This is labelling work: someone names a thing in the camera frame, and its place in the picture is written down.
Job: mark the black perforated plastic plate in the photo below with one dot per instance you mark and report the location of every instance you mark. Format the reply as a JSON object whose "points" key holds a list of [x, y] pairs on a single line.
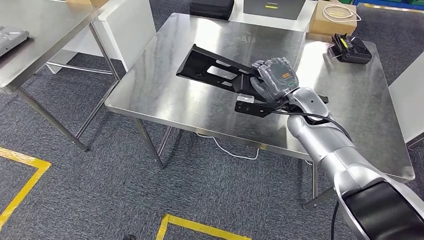
{"points": [[205, 69]]}

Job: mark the clear plastic film wrap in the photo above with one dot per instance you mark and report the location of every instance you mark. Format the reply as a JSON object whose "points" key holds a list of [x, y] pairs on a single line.
{"points": [[281, 78]]}

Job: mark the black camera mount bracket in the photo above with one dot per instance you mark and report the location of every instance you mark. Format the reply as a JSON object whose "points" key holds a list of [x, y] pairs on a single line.
{"points": [[251, 109]]}

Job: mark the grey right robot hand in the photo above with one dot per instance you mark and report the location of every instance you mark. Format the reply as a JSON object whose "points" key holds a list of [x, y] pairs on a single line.
{"points": [[275, 79]]}

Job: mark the stainless steel workbench table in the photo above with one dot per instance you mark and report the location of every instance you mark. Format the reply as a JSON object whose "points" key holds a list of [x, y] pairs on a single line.
{"points": [[165, 82]]}

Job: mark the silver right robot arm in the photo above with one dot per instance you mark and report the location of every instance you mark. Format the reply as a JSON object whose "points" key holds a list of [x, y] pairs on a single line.
{"points": [[331, 152]]}

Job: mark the white panel stand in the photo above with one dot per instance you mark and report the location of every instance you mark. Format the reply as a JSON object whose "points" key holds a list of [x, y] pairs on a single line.
{"points": [[132, 30]]}

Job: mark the black remote controller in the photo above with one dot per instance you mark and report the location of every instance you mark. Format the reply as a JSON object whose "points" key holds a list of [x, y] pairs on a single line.
{"points": [[354, 49]]}

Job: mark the grey flat device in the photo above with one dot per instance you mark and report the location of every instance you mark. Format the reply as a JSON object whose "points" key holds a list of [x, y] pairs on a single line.
{"points": [[11, 38]]}

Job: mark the white panel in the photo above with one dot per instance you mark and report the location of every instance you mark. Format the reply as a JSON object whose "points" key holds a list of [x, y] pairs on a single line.
{"points": [[407, 92]]}

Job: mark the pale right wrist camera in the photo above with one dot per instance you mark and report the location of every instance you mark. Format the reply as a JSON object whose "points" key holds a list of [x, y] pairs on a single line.
{"points": [[245, 98]]}

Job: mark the brown cardboard box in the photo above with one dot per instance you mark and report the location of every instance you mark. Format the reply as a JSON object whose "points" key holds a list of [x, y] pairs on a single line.
{"points": [[318, 26], [86, 2]]}

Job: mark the black fabric case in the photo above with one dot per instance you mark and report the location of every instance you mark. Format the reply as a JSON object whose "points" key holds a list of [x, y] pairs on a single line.
{"points": [[212, 8]]}

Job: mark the dark flat product box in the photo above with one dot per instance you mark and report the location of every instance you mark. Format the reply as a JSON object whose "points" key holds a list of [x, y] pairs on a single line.
{"points": [[275, 8]]}

